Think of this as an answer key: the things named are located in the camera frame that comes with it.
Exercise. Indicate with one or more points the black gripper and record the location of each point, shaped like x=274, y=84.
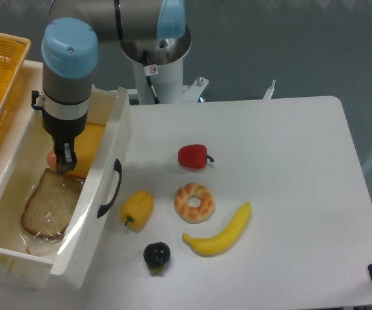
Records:
x=63, y=133

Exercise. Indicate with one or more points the brown egg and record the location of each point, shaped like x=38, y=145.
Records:
x=51, y=160

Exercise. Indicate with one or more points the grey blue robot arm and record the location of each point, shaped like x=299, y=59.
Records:
x=70, y=51

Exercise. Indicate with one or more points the white drawer cabinet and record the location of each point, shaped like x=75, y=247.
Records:
x=15, y=106

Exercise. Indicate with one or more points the white plastic drawer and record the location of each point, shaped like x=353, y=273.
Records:
x=72, y=255

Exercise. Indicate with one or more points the orange cake slice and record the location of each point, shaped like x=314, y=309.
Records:
x=86, y=147

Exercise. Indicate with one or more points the brown bread slice in wrap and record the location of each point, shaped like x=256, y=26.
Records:
x=49, y=209

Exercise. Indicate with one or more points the yellow bell pepper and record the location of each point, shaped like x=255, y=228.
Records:
x=136, y=210

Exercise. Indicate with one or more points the red bell pepper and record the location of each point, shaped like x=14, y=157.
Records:
x=194, y=156

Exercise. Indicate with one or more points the dark purple mangosteen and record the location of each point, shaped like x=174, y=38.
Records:
x=157, y=257

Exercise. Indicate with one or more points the yellow banana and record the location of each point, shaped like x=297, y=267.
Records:
x=218, y=244

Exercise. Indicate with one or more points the black drawer handle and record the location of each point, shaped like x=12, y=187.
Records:
x=115, y=184

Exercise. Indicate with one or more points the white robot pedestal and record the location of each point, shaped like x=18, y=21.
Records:
x=158, y=71

